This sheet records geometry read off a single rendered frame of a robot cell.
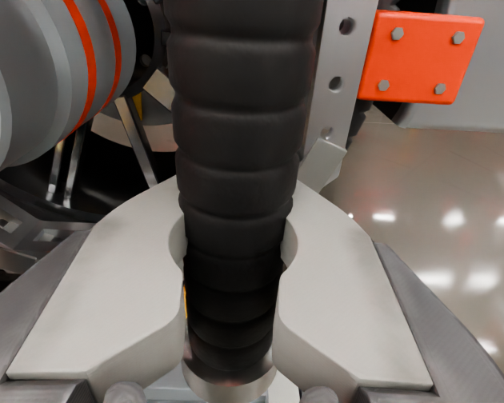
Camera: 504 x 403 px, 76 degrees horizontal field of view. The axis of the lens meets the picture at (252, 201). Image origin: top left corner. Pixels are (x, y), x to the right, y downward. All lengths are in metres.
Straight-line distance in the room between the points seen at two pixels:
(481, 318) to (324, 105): 1.20
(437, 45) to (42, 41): 0.28
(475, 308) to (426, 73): 1.19
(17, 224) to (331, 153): 0.40
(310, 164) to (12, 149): 0.24
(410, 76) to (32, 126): 0.28
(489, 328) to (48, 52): 1.37
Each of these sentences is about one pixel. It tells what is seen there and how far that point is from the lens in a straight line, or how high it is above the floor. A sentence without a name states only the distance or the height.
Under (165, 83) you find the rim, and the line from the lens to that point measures 0.42.
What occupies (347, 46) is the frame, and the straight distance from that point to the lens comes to 0.30.
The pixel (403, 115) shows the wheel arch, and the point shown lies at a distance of 0.51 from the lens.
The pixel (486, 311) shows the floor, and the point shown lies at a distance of 1.46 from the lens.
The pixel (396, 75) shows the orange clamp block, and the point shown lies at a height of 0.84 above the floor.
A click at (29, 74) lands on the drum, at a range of 0.20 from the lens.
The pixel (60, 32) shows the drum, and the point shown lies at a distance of 0.23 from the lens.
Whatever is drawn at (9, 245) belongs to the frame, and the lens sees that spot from 0.48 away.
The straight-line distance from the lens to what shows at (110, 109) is 0.61.
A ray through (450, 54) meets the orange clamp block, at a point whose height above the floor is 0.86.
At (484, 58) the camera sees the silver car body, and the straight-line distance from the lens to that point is 0.53.
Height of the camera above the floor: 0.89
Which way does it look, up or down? 32 degrees down
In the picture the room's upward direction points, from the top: 4 degrees clockwise
